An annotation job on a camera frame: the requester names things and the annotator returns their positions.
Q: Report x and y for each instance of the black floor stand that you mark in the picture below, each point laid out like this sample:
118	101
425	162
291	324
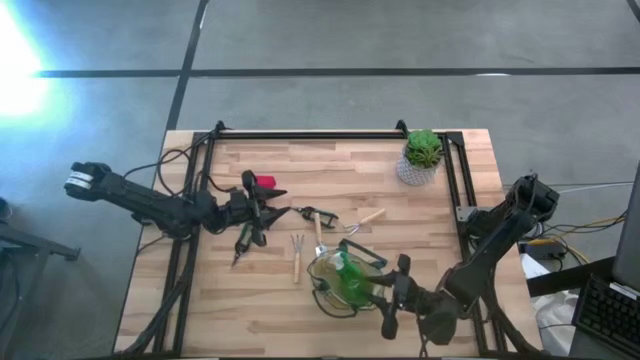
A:
35	245

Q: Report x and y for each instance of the green spray bottle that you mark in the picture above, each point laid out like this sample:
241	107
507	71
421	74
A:
352	282

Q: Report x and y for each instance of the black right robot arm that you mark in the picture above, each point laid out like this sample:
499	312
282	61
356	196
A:
495	240

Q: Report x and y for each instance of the black aluminium frame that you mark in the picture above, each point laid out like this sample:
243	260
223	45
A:
310	135

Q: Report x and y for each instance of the green and black garden snips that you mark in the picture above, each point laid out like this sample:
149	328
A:
322	217

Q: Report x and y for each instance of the succulent in white patterned pot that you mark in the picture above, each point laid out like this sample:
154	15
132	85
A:
422	152

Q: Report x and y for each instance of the hand rake long bent tines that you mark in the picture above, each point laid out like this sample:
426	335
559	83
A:
370	218

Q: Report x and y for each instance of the dark monitor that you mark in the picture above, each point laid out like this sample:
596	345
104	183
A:
631	235

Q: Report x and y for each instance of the red and black garden glove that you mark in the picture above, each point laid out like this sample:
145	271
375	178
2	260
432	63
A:
267	181

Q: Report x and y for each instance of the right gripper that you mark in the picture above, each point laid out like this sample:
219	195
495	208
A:
407	300

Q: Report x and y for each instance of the black keyboard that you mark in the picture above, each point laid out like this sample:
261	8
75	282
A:
607	310

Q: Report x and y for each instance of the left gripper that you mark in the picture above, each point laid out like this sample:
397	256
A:
240	210

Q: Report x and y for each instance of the black desk bar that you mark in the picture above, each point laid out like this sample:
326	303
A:
570	277

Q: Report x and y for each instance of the beige and green gardening bag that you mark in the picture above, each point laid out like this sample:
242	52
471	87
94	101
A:
322	272

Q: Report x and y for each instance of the white plastic bag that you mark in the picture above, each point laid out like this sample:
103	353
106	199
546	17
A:
555	320

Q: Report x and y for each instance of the hand cultivator short hooked tines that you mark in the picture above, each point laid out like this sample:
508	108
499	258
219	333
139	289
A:
297	265

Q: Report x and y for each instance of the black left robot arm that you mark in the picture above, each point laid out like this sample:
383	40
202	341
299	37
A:
150	202

